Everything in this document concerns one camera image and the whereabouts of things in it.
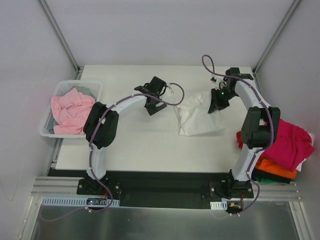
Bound white plastic laundry basket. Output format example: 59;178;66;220
39;80;103;139

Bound magenta t shirt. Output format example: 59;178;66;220
261;119;315;172

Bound purple cable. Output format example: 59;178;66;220
39;82;186;222
201;54;275;219

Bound right white cable duct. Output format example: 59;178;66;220
210;201;228;211

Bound orange t shirt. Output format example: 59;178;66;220
255;156;298;179

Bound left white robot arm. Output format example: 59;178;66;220
83;76;168;195

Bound aluminium frame post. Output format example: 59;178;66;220
252;0;303;76
38;0;81;75

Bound aluminium rail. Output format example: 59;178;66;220
30;137;303;201

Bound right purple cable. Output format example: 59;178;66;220
201;54;275;219

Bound pink t shirt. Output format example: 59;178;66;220
49;87;97;135

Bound left white cable duct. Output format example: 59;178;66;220
42;196;120;208

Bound right aluminium frame post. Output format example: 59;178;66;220
252;0;303;76

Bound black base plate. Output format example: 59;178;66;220
48;169;254;210

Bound white cable duct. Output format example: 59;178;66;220
42;196;120;208
210;201;228;211

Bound left aluminium frame post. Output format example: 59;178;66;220
38;0;81;75

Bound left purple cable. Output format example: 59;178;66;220
39;82;186;222

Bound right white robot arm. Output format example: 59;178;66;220
208;67;281;200

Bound black t shirt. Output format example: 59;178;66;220
251;168;292;184

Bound green t shirt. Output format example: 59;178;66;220
252;176;278;184

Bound red t shirt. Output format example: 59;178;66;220
236;131;243;149

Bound white floral t shirt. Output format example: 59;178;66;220
174;92;225;137

